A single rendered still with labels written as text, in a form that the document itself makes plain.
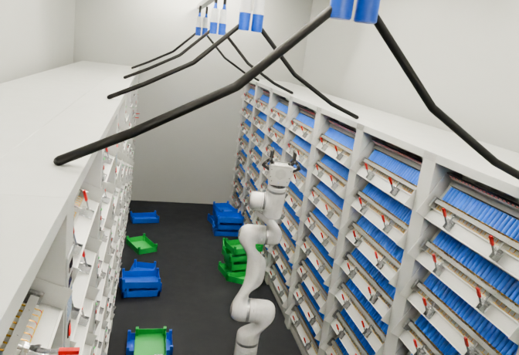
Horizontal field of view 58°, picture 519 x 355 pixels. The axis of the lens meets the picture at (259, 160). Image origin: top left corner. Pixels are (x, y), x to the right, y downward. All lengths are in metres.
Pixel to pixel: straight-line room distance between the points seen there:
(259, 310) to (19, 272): 1.86
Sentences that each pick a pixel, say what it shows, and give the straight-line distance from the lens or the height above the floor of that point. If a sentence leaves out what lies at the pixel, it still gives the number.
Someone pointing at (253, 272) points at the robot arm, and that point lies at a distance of 2.47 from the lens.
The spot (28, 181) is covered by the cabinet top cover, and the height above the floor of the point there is 1.70.
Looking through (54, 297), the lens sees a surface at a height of 1.48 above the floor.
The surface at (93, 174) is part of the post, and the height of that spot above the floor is 1.55.
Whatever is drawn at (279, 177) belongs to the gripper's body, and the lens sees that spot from 2.00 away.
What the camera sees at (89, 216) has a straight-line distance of 1.61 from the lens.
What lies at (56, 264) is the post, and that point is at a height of 1.55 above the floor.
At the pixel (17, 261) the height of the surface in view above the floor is 1.70.
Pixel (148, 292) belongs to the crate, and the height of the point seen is 0.04.
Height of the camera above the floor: 2.03
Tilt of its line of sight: 13 degrees down
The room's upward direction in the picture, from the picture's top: 7 degrees clockwise
